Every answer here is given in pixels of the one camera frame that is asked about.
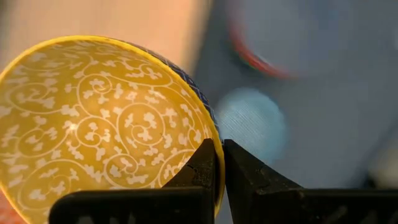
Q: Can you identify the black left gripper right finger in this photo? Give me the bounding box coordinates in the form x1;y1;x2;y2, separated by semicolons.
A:
223;139;398;224

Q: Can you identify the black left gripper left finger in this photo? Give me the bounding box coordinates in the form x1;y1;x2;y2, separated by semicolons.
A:
48;138;217;224

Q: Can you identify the dark blue diamond-patterned bowl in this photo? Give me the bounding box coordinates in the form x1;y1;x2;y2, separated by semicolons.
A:
0;34;226;224

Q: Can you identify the plain orange-red bowl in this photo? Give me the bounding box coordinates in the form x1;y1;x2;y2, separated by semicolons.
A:
229;27;294;79

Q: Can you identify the plain blue bowl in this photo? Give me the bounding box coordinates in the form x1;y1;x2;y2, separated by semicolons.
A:
236;0;398;76

